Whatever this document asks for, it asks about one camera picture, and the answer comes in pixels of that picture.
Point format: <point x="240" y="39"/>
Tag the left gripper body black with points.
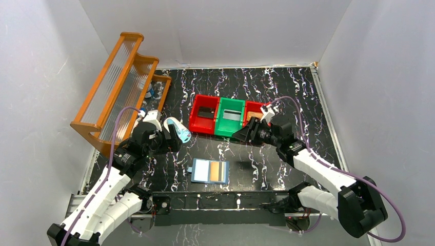
<point x="167" y="140"/>

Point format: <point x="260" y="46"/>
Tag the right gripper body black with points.
<point x="267" y="137"/>

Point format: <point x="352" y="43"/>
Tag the orange card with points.
<point x="253" y="114"/>
<point x="217" y="170"/>

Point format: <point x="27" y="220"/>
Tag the blue card holder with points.
<point x="209" y="171"/>

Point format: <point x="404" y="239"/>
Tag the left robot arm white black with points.
<point x="98" y="215"/>

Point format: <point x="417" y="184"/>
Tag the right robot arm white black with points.
<point x="356" y="204"/>

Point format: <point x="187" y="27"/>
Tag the orange card in bin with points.
<point x="253" y="114"/>

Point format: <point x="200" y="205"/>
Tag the grey card in bin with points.
<point x="232" y="115"/>

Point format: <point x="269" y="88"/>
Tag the black card in bin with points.
<point x="206" y="112"/>

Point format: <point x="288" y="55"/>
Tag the green bin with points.
<point x="225" y="127"/>

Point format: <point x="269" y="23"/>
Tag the blue cap container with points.
<point x="142" y="113"/>

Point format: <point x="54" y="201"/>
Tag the right red bin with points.
<point x="251" y="106"/>

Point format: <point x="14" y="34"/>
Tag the red bin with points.
<point x="251" y="106"/>
<point x="203" y="125"/>

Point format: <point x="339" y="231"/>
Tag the white blue bottle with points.
<point x="182" y="132"/>

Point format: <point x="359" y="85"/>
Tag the white blue container on rack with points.
<point x="150" y="91"/>

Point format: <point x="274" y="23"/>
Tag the left red bin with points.
<point x="203" y="125"/>

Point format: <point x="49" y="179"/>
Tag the orange wooden rack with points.
<point x="122" y="82"/>

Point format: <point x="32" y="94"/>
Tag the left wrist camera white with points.
<point x="153" y="116"/>

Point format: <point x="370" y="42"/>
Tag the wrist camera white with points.
<point x="267" y="113"/>
<point x="153" y="116"/>

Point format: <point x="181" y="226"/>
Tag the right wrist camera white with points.
<point x="267" y="113"/>

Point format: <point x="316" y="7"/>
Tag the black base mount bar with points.
<point x="221" y="205"/>

